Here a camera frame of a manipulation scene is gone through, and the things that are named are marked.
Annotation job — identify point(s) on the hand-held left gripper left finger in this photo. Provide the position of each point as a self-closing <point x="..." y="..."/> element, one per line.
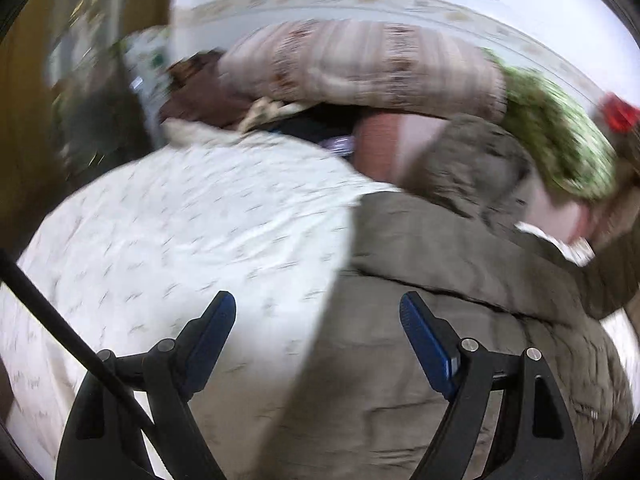
<point x="216" y="329"/>

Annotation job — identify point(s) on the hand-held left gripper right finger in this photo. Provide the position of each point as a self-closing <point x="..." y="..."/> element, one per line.
<point x="426" y="341"/>

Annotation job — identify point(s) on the olive quilted jacket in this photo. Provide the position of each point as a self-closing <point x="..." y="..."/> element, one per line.
<point x="400" y="260"/>

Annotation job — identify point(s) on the white patterned bedspread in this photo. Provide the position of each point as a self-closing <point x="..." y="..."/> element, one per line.
<point x="165" y="230"/>

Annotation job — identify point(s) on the pink mattress cover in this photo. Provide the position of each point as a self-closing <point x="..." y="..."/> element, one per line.
<point x="385" y="145"/>

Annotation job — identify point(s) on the purple plastic packet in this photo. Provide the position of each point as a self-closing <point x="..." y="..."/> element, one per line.
<point x="340" y="145"/>

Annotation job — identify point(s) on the beige patterned cloth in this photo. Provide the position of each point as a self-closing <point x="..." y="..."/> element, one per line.
<point x="265" y="112"/>

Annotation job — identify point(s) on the black cloth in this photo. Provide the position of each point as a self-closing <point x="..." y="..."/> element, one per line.
<point x="310" y="127"/>

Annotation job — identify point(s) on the brown cloth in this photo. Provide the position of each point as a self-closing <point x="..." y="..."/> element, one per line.
<point x="200" y="90"/>

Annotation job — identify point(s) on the green patterned blanket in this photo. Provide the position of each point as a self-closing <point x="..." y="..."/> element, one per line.
<point x="555" y="130"/>

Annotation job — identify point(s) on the white green printed pillow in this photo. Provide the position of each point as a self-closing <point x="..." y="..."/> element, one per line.
<point x="147" y="70"/>

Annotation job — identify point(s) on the striped folded quilt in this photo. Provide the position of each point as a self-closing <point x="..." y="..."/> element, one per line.
<point x="360" y="65"/>

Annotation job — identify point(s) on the wooden wardrobe with mirror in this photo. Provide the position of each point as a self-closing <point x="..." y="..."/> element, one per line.
<point x="30" y="110"/>

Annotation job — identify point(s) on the red thing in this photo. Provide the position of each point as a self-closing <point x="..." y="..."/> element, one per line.
<point x="619" y="112"/>

